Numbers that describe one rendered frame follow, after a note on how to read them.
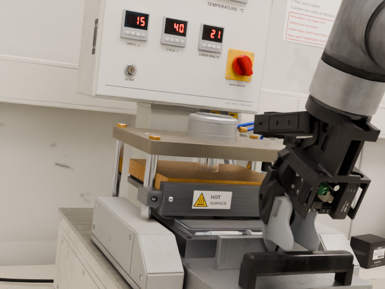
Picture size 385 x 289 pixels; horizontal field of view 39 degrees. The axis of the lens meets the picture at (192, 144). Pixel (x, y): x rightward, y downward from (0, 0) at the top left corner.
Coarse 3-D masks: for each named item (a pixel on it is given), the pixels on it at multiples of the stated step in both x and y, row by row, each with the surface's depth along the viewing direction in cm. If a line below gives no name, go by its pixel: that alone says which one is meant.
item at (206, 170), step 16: (144, 160) 89; (160, 160) 91; (208, 160) 84; (128, 176) 89; (160, 176) 77; (176, 176) 77; (192, 176) 78; (208, 176) 80; (224, 176) 82; (240, 176) 84; (256, 176) 86
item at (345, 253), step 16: (256, 256) 60; (272, 256) 60; (288, 256) 61; (304, 256) 62; (320, 256) 63; (336, 256) 64; (352, 256) 65; (240, 272) 61; (256, 272) 60; (272, 272) 60; (288, 272) 61; (304, 272) 62; (320, 272) 64; (336, 272) 65; (352, 272) 65
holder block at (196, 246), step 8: (152, 216) 79; (160, 216) 79; (168, 224) 75; (176, 232) 71; (176, 240) 71; (184, 240) 69; (192, 240) 68; (200, 240) 69; (208, 240) 69; (216, 240) 70; (184, 248) 68; (192, 248) 69; (200, 248) 69; (208, 248) 70; (184, 256) 68; (192, 256) 69; (200, 256) 69; (208, 256) 70
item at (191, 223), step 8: (184, 224) 72; (192, 224) 72; (200, 224) 73; (208, 224) 73; (216, 224) 74; (224, 224) 75; (232, 224) 75; (240, 224) 76; (248, 224) 76; (256, 224) 77
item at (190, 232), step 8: (176, 224) 73; (184, 232) 71; (192, 232) 70; (200, 232) 70; (208, 232) 71; (216, 232) 71; (224, 232) 72; (232, 232) 72; (240, 232) 73; (248, 232) 73; (256, 232) 74
